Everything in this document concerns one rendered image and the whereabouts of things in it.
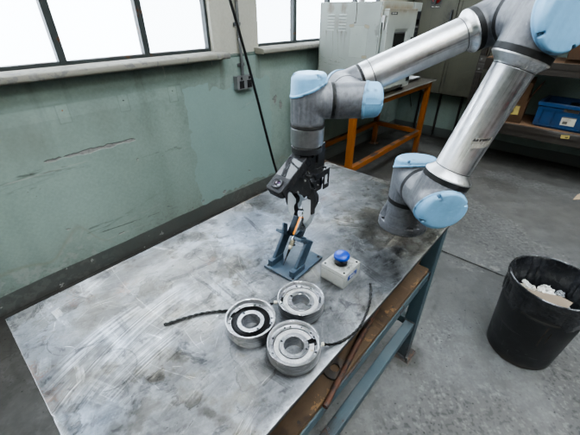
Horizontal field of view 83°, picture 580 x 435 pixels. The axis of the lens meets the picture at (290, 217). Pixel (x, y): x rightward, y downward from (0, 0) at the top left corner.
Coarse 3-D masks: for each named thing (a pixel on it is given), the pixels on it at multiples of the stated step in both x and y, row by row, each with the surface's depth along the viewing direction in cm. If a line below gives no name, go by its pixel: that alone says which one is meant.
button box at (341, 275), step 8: (328, 264) 82; (336, 264) 81; (344, 264) 81; (352, 264) 82; (328, 272) 82; (336, 272) 80; (344, 272) 79; (352, 272) 81; (328, 280) 83; (336, 280) 81; (344, 280) 79; (352, 280) 83
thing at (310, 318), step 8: (288, 288) 77; (312, 288) 77; (320, 288) 75; (280, 296) 75; (296, 296) 75; (304, 296) 75; (320, 296) 75; (280, 304) 71; (288, 304) 73; (312, 304) 73; (320, 304) 73; (280, 312) 72; (288, 312) 69; (312, 312) 69; (320, 312) 71; (304, 320) 70; (312, 320) 70
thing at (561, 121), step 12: (552, 96) 320; (540, 108) 303; (552, 108) 296; (564, 108) 290; (576, 108) 285; (540, 120) 307; (552, 120) 300; (564, 120) 294; (576, 120) 289; (576, 132) 293
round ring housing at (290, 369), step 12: (288, 324) 68; (300, 324) 68; (276, 336) 66; (288, 336) 66; (300, 336) 66; (312, 336) 66; (276, 360) 60; (312, 360) 60; (288, 372) 60; (300, 372) 60
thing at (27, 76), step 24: (48, 24) 150; (144, 24) 180; (144, 48) 184; (264, 48) 232; (288, 48) 247; (0, 72) 142; (24, 72) 142; (48, 72) 146; (72, 72) 153; (96, 72) 160
